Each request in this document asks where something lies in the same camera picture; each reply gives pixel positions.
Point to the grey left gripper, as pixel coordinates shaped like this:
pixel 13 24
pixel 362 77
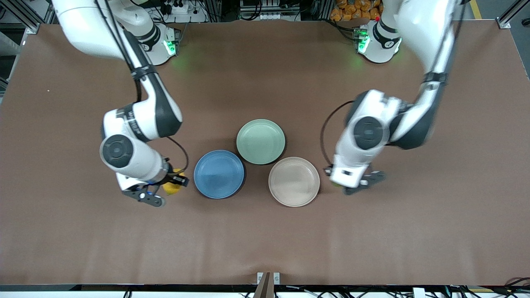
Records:
pixel 326 169

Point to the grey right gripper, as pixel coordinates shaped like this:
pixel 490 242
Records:
pixel 171 177

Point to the yellow lemon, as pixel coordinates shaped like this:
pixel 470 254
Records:
pixel 172 191

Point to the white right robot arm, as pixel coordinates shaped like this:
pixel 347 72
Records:
pixel 157 111

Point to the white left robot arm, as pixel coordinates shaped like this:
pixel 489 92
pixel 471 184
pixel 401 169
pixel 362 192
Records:
pixel 414 124

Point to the beige plate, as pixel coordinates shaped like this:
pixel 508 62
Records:
pixel 294 182

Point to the blue plate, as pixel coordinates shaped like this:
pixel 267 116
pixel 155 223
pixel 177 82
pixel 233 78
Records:
pixel 218 174

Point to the brown table cover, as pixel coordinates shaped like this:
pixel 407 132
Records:
pixel 265 240

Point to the green plate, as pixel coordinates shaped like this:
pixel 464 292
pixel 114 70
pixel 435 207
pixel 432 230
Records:
pixel 261 141

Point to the pile of orange fruit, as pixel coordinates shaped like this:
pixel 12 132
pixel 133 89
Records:
pixel 352 10

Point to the white power strip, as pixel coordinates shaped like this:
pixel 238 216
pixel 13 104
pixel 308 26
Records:
pixel 178 7

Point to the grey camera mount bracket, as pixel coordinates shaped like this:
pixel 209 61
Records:
pixel 268 283

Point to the aluminium frame profile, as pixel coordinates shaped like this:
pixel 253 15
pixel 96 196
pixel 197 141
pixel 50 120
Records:
pixel 25 12
pixel 511 14

